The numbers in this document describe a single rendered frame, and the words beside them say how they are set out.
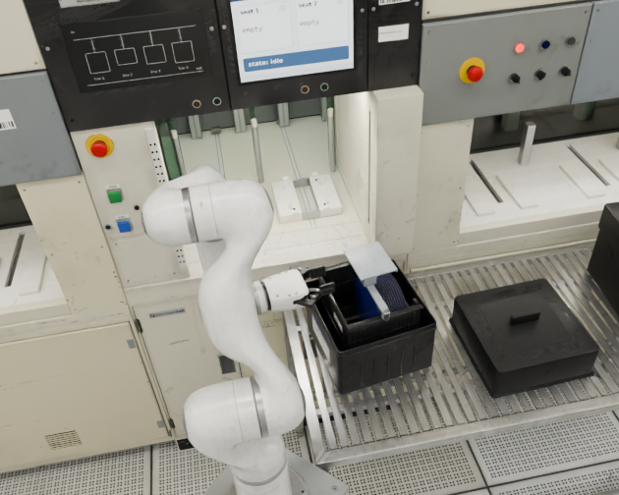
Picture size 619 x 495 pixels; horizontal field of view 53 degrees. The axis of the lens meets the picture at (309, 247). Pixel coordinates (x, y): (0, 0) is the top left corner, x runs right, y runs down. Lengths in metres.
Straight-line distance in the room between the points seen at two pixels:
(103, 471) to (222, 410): 1.48
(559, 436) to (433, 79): 1.53
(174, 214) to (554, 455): 1.89
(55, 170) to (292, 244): 0.74
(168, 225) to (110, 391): 1.27
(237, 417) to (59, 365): 1.09
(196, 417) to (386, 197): 0.87
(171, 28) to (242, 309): 0.70
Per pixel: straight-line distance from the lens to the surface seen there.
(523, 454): 2.56
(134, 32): 1.51
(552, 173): 2.36
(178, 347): 2.11
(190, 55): 1.53
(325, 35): 1.55
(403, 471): 2.45
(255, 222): 1.07
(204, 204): 1.07
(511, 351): 1.70
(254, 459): 1.29
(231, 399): 1.18
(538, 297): 1.86
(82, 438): 2.49
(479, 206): 2.12
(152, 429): 2.45
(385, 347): 1.61
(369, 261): 1.56
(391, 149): 1.68
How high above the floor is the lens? 2.12
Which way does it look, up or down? 40 degrees down
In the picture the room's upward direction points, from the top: 4 degrees counter-clockwise
